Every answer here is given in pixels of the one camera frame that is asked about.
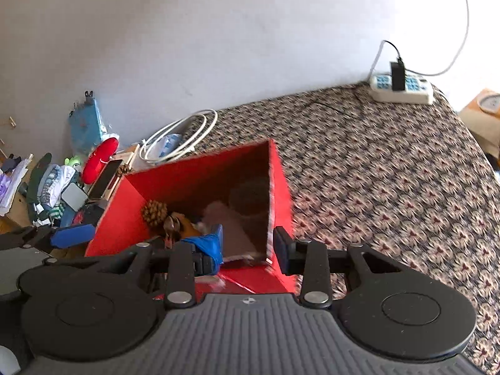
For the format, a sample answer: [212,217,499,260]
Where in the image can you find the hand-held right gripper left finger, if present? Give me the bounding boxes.
[84,224,224,308]

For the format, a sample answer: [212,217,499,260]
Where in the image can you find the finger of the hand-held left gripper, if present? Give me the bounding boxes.
[0,224,96,254]

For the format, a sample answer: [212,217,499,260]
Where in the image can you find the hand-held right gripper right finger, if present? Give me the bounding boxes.
[273,227,415,308]

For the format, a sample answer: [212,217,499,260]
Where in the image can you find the red cardboard box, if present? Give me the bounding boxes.
[84,138,299,295]

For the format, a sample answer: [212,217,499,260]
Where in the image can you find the grey rounded case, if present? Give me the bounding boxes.
[60,183,89,212]

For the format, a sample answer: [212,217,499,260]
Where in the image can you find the pile of clothes and papers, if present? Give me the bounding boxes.
[0,152,90,229]

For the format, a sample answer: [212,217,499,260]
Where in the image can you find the black smartphone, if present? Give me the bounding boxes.
[88,159,123,201]

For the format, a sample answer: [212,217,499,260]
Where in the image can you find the large brown pine cone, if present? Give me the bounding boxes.
[141,199,169,227]

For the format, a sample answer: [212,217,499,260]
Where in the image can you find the red round cushion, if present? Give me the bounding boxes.
[81,136,120,184]

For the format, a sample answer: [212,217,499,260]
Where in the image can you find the cream box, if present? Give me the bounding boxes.
[111,144,141,200]

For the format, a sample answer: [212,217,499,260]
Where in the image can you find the blue hanging bag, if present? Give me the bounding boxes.
[68,91,104,153]

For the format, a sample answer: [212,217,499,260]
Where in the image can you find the blue and white packet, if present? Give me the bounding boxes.
[158,133,184,157]

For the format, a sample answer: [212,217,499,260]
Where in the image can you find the white power strip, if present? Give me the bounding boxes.
[369,72,434,105]

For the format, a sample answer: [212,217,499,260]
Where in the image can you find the black charger plug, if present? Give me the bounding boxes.
[390,59,407,92]

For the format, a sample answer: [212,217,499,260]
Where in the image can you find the brown cardboard carton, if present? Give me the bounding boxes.
[457,89,500,168]

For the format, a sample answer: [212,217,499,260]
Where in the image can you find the small round grey dish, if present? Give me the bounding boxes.
[478,93,500,113]

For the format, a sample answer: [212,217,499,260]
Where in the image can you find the coiled white cable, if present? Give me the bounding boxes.
[139,109,218,163]

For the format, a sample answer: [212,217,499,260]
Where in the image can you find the thin black charger cable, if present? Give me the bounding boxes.
[305,40,405,114]

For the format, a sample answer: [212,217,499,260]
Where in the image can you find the grey power cord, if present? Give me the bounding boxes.
[404,0,469,78]

